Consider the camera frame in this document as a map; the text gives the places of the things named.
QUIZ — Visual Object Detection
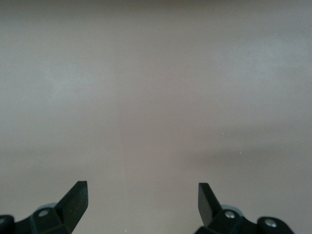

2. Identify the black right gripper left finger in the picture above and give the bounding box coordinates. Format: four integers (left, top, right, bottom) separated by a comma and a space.
0, 180, 89, 234

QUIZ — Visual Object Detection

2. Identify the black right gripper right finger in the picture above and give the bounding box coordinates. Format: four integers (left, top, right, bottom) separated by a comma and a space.
194, 182, 295, 234

